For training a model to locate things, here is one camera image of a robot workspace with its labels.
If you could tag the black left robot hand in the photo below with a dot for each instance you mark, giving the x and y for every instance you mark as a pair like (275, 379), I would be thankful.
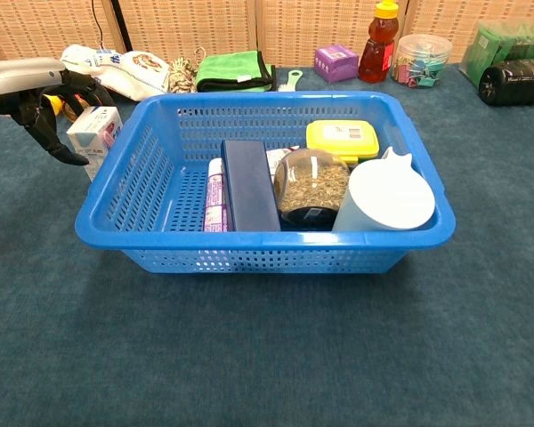
(42, 120)

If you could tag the white milk carton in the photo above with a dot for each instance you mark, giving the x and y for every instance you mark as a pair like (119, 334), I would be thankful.
(95, 133)

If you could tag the purple white tube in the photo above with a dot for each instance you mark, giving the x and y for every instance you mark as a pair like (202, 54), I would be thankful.
(216, 200)

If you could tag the honey bear bottle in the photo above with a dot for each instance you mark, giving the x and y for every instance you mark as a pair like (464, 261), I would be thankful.
(377, 51)

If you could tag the blue perforated plastic basket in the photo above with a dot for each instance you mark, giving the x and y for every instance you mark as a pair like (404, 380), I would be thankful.
(267, 247)

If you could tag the black cylindrical bottle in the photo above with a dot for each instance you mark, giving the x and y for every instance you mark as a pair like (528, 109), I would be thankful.
(516, 82)

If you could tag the white plastic measuring cup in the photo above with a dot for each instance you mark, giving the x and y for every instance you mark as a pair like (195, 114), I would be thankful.
(389, 198)

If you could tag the woven bamboo folding screen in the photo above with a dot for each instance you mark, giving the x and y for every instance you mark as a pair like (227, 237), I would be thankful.
(187, 24)

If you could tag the small white packet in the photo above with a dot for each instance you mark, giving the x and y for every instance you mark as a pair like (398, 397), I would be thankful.
(277, 156)

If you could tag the purple cardboard box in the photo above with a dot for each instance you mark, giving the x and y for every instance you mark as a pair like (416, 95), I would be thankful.
(336, 63)

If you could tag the clear jar of binder clips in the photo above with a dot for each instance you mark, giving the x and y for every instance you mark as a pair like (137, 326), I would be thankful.
(420, 60)

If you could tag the yellow lidded plastic container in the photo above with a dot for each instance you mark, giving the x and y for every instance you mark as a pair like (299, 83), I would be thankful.
(342, 135)

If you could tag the green cloth with black trim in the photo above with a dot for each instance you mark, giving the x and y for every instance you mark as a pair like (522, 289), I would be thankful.
(231, 69)

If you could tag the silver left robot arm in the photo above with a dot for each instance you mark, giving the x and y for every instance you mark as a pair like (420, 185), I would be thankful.
(18, 75)

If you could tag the dark blue rectangular box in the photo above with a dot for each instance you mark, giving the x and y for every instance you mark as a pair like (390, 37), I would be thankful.
(249, 184)

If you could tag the glass jar of seeds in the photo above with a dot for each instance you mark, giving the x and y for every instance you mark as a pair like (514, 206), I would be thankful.
(312, 184)

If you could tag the green packaged box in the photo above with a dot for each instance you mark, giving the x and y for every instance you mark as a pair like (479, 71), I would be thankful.
(489, 49)

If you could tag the white printed fabric bag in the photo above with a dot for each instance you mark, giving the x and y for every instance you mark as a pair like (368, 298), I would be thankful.
(133, 71)

